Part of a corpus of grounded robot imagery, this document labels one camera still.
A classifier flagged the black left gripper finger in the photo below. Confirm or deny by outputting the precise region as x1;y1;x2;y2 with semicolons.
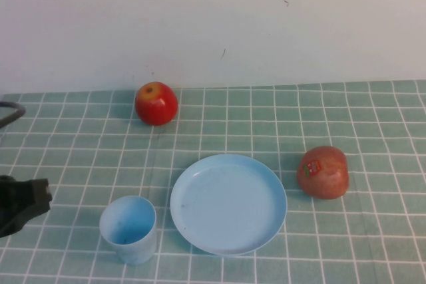
0;178;53;239

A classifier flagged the light blue plastic cup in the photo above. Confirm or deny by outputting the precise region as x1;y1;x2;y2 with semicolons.
99;196;158;266

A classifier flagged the light blue plastic plate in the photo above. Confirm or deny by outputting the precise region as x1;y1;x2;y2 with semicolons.
170;154;288;257

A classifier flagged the shiny red yellow-topped apple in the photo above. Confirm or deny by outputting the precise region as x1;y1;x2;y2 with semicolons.
134;81;179;127

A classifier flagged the green white grid tablecloth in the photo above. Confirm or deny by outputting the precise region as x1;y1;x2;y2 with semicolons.
0;79;426;284

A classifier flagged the pale red apple with sticker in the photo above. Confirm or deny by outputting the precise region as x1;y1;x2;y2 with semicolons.
296;145;350;200

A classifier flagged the black cable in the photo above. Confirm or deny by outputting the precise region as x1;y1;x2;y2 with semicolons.
0;100;27;130

